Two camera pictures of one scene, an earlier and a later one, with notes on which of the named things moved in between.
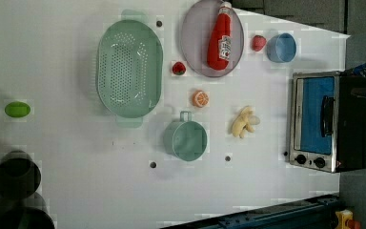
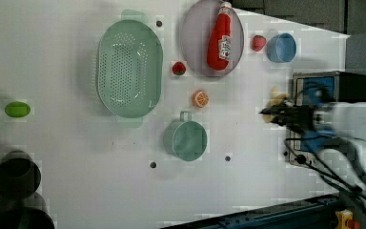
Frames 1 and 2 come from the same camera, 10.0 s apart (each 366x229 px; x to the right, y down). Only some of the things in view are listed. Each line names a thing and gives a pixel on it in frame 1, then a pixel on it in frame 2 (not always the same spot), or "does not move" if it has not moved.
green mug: (186, 138) does not move
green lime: (17, 109) does not move
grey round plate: (196, 30) does not move
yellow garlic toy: (243, 122) → (276, 97)
